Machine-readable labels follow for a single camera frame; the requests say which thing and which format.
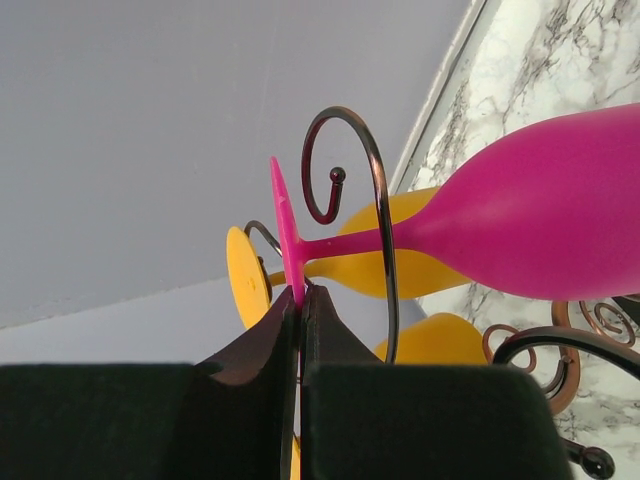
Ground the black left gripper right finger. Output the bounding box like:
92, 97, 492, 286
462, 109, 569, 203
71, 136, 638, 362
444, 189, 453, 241
301, 286, 572, 479

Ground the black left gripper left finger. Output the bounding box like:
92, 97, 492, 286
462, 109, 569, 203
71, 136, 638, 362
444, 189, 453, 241
1, 290, 297, 479

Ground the orange plastic wine glass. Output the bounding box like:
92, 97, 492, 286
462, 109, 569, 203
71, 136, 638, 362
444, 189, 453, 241
298, 313, 488, 479

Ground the yellow plastic wine glass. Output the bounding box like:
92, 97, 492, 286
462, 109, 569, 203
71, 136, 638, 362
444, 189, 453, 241
226, 187, 470, 329

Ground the pink wine glass front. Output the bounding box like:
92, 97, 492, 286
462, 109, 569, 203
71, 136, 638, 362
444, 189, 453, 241
270, 104, 639, 302

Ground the metal wine glass rack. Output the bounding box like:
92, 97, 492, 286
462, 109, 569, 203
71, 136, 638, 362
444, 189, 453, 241
242, 104, 640, 479

